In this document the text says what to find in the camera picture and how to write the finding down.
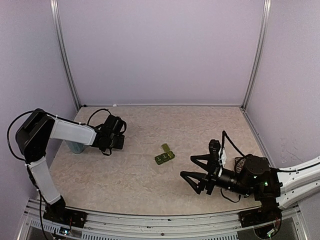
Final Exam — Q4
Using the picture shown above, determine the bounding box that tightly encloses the black floral square plate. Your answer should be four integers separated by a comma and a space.
234, 155, 248, 174

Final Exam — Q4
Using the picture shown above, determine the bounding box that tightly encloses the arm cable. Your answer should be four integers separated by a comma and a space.
6, 107, 127, 161
221, 130, 320, 203

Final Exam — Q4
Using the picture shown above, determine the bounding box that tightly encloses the aluminium frame post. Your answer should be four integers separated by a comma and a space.
241, 0, 272, 112
50, 0, 81, 111

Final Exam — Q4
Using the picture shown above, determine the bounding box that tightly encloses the green weekly pill organizer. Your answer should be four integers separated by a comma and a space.
154, 143, 175, 165

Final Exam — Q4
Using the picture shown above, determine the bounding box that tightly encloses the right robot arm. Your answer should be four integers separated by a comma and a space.
180, 154, 320, 222

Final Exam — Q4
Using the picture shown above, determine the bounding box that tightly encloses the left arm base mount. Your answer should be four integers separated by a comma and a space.
43, 208, 88, 229

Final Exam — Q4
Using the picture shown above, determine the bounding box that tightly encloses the left aluminium frame post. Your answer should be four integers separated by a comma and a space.
50, 0, 81, 111

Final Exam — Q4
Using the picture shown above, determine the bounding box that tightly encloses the right aluminium frame post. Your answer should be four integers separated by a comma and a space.
241, 0, 272, 112

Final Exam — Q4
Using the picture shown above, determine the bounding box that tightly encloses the light blue mug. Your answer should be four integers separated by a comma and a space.
65, 140, 86, 154

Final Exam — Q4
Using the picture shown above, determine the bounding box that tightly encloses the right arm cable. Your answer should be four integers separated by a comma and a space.
221, 130, 320, 203

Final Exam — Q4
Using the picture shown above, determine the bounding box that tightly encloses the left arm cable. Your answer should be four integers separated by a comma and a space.
6, 107, 127, 161

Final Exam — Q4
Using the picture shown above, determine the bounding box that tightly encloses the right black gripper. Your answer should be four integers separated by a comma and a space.
180, 153, 254, 198

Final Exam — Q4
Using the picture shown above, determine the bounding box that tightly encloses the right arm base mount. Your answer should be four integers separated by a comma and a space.
238, 206, 282, 228

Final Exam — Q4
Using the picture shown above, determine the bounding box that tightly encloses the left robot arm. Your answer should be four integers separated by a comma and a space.
15, 108, 127, 223

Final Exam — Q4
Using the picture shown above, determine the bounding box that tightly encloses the front aluminium rail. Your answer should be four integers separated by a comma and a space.
17, 202, 307, 240

